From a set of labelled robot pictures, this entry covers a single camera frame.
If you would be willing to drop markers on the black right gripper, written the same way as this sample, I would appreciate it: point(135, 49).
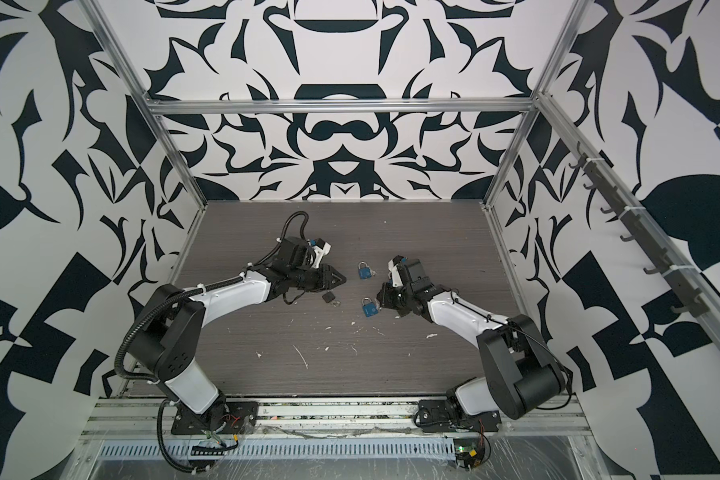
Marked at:
point(384, 295)

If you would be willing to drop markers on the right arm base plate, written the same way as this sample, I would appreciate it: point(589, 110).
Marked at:
point(445, 415)

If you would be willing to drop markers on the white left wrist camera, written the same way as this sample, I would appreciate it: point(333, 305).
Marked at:
point(319, 249)

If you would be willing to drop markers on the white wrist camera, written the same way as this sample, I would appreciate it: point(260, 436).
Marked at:
point(319, 249)
point(394, 273)

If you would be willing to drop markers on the black padlock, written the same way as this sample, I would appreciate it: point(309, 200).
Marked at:
point(331, 299)

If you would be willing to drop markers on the white slotted cable duct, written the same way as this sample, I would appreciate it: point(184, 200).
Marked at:
point(311, 449)

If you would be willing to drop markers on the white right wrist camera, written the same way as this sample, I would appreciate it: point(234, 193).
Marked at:
point(394, 273)

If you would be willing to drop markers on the aluminium frame crossbar back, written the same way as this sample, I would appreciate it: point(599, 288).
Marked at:
point(339, 106)

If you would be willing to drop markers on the small circuit board right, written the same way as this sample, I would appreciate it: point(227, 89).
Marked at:
point(472, 454)

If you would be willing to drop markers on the grey hook rack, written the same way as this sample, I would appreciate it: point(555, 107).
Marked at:
point(694, 293)

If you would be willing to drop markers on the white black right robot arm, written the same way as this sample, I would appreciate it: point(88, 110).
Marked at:
point(520, 373)

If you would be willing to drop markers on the aluminium frame post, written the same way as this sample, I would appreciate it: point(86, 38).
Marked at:
point(107, 37)
point(560, 49)

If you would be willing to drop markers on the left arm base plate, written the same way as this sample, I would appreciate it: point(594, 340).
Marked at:
point(235, 417)

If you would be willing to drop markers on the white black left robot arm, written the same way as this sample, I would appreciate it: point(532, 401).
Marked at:
point(161, 345)

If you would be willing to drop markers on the aluminium front rail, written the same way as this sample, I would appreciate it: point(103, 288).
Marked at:
point(325, 417)

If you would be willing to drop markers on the blue padlock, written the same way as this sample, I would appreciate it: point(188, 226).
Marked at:
point(365, 271)
point(370, 307)

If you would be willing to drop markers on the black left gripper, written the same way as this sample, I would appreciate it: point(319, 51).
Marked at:
point(326, 278)

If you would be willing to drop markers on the aluminium frame post left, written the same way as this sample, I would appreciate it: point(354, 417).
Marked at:
point(107, 37)

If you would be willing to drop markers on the aluminium frame post right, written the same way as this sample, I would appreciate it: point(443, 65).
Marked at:
point(560, 49)

